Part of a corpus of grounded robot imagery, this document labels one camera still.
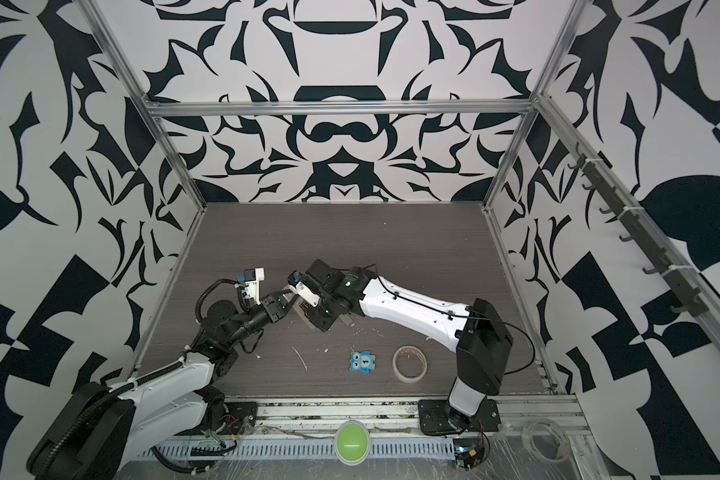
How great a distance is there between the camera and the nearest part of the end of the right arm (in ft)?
1.80

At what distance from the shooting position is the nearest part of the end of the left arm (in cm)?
71

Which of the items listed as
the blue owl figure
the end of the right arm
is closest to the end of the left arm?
the end of the right arm
